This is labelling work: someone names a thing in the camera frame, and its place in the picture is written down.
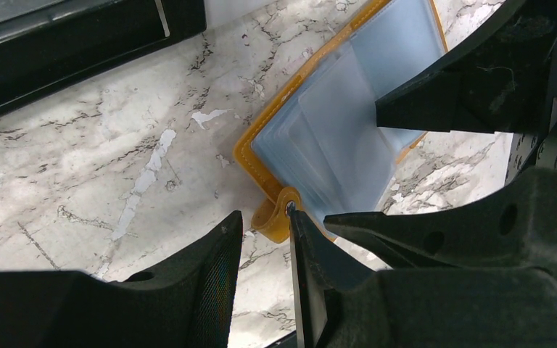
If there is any light blue card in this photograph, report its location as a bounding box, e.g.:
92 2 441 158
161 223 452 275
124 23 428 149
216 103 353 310
251 0 447 227

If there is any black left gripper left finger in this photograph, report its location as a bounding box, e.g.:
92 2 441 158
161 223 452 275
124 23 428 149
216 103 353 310
0 211 243 347

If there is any tan leather card holder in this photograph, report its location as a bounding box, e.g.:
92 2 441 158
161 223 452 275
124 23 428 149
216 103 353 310
232 0 450 244

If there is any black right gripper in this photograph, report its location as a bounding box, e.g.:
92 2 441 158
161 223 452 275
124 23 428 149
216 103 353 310
323 1 557 280

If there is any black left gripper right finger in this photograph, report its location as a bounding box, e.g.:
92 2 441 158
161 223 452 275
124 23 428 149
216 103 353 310
288 204 557 347

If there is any black left tray bin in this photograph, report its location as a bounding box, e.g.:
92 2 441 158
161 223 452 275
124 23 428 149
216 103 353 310
0 0 207 116

